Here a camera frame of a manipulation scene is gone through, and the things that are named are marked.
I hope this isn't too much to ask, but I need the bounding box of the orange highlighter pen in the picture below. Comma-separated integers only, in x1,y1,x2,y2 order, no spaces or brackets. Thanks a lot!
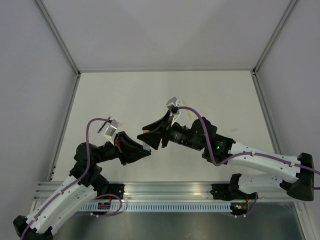
142,142,151,153

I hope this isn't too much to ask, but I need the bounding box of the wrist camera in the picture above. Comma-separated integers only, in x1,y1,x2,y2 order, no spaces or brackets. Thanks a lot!
103,119,120,142
166,97,183,117

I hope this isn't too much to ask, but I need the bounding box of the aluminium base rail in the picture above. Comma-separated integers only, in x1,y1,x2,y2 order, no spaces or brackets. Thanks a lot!
33,181,302,203

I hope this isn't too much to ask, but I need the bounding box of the yellow pen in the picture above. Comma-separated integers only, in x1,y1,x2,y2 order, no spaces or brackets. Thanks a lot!
181,98,192,121

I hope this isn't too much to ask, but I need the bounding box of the purple ink refill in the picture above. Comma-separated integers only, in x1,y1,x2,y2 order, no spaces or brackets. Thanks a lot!
97,117,111,134

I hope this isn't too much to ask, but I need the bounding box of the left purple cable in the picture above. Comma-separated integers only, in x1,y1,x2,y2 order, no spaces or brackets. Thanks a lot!
19,117,113,240

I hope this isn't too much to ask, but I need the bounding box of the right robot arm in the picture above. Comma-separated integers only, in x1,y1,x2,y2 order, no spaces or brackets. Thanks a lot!
137,111,316,201

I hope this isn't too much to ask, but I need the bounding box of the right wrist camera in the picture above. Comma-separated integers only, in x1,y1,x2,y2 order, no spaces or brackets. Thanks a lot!
166,97,183,117

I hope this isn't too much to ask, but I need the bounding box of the left frame post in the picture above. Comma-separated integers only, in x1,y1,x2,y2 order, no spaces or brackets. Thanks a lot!
32,0,81,77

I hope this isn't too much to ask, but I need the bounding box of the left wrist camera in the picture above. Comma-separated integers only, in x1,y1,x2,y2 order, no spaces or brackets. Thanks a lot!
103,119,120,142

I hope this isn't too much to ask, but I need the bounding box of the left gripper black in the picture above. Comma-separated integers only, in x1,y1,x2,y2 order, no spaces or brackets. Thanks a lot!
92,130,152,165

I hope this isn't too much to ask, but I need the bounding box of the slotted cable duct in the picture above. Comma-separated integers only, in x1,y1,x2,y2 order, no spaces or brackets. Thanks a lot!
79,201,232,213

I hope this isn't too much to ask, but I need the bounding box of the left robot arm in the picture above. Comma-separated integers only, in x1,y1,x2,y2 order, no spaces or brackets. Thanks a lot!
13,131,151,240

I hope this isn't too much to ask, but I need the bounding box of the right frame post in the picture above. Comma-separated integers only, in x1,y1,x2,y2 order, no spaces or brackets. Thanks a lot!
252,0,300,75

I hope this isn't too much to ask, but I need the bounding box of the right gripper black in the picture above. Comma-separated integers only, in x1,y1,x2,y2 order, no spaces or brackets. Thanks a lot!
136,110,203,152

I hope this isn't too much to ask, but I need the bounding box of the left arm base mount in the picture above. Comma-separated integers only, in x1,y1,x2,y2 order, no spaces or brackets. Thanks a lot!
106,183,125,201

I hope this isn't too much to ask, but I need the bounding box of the frame post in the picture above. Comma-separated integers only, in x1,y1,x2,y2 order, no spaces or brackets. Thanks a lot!
32,0,81,77
252,0,300,75

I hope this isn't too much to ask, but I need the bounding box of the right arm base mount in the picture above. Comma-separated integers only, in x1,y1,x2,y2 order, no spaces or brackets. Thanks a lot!
210,183,256,201

